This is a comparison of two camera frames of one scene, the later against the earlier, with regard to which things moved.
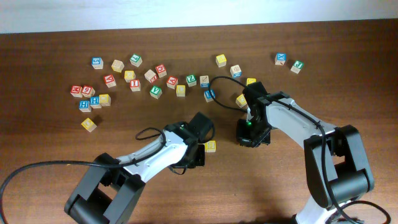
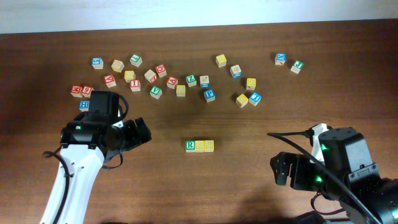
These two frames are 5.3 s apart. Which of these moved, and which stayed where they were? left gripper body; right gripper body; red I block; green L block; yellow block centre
Moved: left gripper body; right gripper body
Stayed: green L block; red I block; yellow block centre
